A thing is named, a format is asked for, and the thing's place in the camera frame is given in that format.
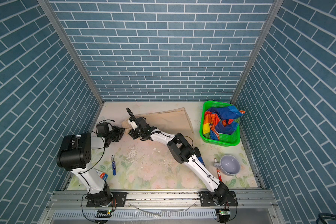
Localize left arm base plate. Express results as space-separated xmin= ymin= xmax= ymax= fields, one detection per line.
xmin=85 ymin=192 xmax=127 ymax=208

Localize white cable tie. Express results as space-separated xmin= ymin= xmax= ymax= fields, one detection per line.
xmin=128 ymin=203 xmax=197 ymax=217

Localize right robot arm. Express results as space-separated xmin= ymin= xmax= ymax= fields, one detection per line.
xmin=129 ymin=123 xmax=229 ymax=206

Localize red blue small packet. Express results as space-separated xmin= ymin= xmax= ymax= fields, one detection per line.
xmin=100 ymin=172 xmax=108 ymax=181

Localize red marker pen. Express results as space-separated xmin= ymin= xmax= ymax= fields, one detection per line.
xmin=214 ymin=158 xmax=222 ymax=182

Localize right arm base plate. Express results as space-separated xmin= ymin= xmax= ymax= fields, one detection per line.
xmin=198 ymin=191 xmax=238 ymax=207

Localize blue stapler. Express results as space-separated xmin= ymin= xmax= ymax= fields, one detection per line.
xmin=194 ymin=147 xmax=205 ymax=166

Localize blue marker pen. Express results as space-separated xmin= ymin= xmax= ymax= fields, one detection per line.
xmin=111 ymin=155 xmax=116 ymax=175

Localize green plastic basket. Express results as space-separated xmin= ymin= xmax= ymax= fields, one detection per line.
xmin=199 ymin=100 xmax=245 ymax=147

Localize aluminium front rail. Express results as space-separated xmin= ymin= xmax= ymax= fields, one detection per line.
xmin=39 ymin=189 xmax=284 ymax=224

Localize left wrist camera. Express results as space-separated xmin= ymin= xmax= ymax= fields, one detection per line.
xmin=96 ymin=122 xmax=113 ymax=138

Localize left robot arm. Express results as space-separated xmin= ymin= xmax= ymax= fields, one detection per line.
xmin=57 ymin=123 xmax=125 ymax=207

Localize beige shorts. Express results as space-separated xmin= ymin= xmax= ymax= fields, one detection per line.
xmin=134 ymin=107 xmax=194 ymax=138

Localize grey bowl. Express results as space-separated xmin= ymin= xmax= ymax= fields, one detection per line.
xmin=220 ymin=155 xmax=240 ymax=176

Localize multicolour shorts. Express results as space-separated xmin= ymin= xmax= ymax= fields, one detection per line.
xmin=202 ymin=105 xmax=245 ymax=141

